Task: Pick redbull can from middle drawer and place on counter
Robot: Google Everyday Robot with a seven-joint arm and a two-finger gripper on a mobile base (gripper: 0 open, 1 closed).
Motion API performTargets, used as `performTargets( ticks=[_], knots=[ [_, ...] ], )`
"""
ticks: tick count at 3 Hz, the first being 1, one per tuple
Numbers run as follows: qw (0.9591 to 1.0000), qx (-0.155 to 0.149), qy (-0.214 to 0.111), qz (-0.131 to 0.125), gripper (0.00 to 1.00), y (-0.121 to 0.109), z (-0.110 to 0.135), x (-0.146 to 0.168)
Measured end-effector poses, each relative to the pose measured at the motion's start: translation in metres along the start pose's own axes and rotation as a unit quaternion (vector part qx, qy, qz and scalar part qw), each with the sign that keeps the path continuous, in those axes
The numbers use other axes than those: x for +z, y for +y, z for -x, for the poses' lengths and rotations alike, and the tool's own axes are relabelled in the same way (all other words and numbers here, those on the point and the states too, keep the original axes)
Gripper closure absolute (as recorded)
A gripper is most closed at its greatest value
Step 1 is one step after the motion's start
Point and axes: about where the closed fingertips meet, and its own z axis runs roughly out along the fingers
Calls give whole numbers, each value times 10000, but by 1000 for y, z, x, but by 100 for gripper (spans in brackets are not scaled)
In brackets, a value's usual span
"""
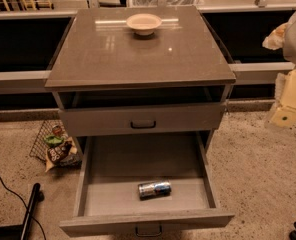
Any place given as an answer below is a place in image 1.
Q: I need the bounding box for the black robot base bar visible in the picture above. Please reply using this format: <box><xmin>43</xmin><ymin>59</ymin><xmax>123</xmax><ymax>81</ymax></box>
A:
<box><xmin>0</xmin><ymin>183</ymin><xmax>43</xmax><ymax>240</ymax></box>

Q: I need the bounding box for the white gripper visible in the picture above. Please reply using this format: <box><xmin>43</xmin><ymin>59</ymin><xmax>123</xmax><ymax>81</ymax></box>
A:
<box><xmin>262</xmin><ymin>23</ymin><xmax>296</xmax><ymax>128</ymax></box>

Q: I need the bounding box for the small red can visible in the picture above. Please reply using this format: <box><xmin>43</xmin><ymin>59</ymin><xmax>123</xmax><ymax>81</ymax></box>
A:
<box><xmin>52</xmin><ymin>125</ymin><xmax>63</xmax><ymax>136</ymax></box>

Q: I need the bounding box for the closed grey top drawer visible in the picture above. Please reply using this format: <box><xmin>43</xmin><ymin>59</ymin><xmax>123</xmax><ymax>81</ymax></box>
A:
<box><xmin>59</xmin><ymin>103</ymin><xmax>225</xmax><ymax>137</ymax></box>

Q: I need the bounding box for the grey drawer cabinet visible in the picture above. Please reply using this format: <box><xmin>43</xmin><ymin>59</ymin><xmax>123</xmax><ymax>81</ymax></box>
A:
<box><xmin>44</xmin><ymin>5</ymin><xmax>237</xmax><ymax>238</ymax></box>

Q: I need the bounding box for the redbull can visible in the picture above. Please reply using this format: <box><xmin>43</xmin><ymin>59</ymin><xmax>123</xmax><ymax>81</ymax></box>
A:
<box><xmin>138</xmin><ymin>181</ymin><xmax>172</xmax><ymax>199</ymax></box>

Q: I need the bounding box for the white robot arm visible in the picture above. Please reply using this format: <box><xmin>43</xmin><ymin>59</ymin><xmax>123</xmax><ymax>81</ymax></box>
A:
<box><xmin>262</xmin><ymin>11</ymin><xmax>296</xmax><ymax>127</ymax></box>

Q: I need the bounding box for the grey horizontal rail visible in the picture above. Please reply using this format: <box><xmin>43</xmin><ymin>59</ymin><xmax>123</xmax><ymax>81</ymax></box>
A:
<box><xmin>0</xmin><ymin>62</ymin><xmax>294</xmax><ymax>95</ymax></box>

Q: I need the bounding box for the wire basket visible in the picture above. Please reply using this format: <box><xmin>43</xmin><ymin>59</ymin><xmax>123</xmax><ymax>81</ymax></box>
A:
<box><xmin>30</xmin><ymin>120</ymin><xmax>81</xmax><ymax>167</ymax></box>

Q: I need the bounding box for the white bowl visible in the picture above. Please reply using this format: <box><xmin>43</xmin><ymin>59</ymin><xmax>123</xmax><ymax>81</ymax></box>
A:
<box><xmin>126</xmin><ymin>13</ymin><xmax>162</xmax><ymax>36</ymax></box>

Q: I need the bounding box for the black cable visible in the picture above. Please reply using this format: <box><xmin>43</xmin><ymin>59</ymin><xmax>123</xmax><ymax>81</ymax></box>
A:
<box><xmin>0</xmin><ymin>153</ymin><xmax>48</xmax><ymax>240</ymax></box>

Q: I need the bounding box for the green snack bag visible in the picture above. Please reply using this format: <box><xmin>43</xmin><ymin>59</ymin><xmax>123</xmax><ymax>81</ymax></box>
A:
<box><xmin>44</xmin><ymin>135</ymin><xmax>64</xmax><ymax>148</ymax></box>

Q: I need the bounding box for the open grey middle drawer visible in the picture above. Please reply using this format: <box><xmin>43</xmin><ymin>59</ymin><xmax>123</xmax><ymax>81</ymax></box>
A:
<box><xmin>60</xmin><ymin>132</ymin><xmax>234</xmax><ymax>237</ymax></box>

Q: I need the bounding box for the brown snack bag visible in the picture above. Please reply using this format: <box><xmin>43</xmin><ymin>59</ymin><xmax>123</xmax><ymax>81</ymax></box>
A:
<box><xmin>45</xmin><ymin>140</ymin><xmax>79</xmax><ymax>172</ymax></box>

